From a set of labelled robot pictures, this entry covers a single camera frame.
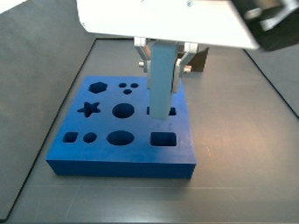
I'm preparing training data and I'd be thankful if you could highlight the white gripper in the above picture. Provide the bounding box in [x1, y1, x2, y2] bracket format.
[76, 0, 257, 93]

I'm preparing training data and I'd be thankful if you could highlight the light blue rectangular block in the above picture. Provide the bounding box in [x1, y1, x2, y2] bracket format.
[149, 40, 177, 120]

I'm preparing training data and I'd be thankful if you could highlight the blue foam shape board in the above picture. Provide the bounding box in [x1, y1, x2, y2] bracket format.
[45, 75, 196, 179]

